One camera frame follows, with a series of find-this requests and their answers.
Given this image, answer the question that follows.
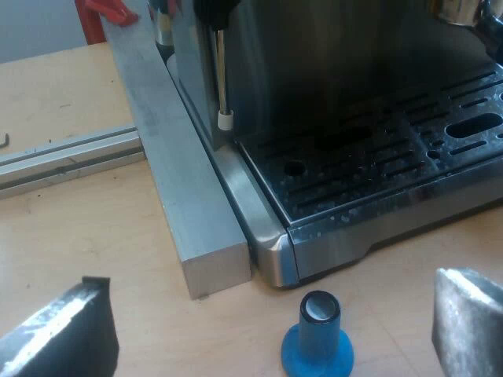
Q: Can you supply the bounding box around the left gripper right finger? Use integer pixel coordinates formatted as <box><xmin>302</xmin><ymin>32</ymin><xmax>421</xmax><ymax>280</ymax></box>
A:
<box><xmin>431</xmin><ymin>267</ymin><xmax>503</xmax><ymax>377</ymax></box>

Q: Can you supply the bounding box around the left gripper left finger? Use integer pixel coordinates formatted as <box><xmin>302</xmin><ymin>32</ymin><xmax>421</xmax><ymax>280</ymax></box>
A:
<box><xmin>0</xmin><ymin>276</ymin><xmax>120</xmax><ymax>377</ymax></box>

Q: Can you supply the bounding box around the blue tamper with steel top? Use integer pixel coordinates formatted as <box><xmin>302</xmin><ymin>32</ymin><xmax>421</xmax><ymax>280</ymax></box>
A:
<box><xmin>281</xmin><ymin>290</ymin><xmax>356</xmax><ymax>375</ymax></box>

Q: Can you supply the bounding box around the metal block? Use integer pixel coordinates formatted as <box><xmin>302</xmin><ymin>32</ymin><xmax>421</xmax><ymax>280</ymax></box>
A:
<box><xmin>101</xmin><ymin>0</ymin><xmax>253</xmax><ymax>302</ymax></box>

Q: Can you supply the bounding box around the steel espresso machine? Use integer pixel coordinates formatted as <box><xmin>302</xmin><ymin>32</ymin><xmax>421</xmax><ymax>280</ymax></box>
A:
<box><xmin>151</xmin><ymin>0</ymin><xmax>503</xmax><ymax>291</ymax></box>

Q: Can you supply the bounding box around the red clamp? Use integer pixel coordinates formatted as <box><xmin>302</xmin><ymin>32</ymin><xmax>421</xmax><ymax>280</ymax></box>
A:
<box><xmin>74</xmin><ymin>0</ymin><xmax>140</xmax><ymax>46</ymax></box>

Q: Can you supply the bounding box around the aluminium rail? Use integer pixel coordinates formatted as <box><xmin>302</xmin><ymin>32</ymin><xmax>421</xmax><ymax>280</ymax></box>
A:
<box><xmin>0</xmin><ymin>123</ymin><xmax>147</xmax><ymax>200</ymax></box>

